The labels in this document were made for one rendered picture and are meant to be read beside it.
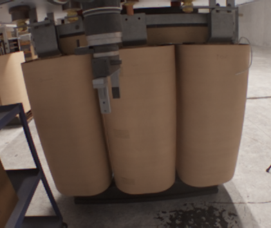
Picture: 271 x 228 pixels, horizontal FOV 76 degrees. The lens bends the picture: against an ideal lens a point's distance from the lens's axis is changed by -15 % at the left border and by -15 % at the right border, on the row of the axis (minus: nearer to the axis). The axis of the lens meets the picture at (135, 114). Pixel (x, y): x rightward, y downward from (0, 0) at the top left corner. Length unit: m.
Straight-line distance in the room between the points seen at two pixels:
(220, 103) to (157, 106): 0.34
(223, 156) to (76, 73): 0.95
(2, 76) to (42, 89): 2.18
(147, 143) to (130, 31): 0.58
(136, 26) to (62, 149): 0.77
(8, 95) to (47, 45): 2.26
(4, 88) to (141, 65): 2.58
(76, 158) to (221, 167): 0.87
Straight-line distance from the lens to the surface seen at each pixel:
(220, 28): 1.07
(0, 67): 3.22
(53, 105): 1.08
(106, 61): 0.53
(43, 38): 1.07
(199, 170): 1.28
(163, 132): 1.08
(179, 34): 1.10
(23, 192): 1.07
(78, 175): 1.27
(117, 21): 0.56
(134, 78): 0.96
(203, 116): 1.10
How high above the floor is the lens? 1.13
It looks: 22 degrees down
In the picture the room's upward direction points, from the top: 5 degrees counter-clockwise
